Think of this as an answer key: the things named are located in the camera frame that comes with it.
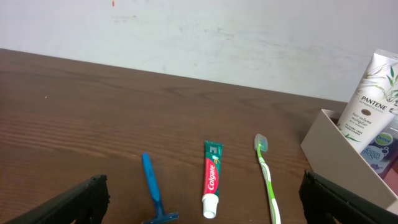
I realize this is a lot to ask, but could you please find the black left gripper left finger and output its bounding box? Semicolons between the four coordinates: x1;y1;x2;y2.
7;174;110;224

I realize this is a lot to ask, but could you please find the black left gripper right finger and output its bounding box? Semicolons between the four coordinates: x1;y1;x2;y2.
298;170;397;224

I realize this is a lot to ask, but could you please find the blue foam soap bottle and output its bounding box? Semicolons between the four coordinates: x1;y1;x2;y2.
361;117;397;179

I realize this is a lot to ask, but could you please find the green white toothbrush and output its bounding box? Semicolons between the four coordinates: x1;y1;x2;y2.
254;134;281;224

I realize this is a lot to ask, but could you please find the white Pantene tube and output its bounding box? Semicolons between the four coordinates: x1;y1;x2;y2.
336;49;397;152

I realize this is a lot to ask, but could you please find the Colgate toothpaste tube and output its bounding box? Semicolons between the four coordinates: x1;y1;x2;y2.
201;141;223;219

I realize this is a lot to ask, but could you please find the white square cardboard box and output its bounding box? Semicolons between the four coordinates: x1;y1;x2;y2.
301;109;397;214

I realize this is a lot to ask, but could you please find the blue disposable razor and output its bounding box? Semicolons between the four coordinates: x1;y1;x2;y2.
142;153;179;224

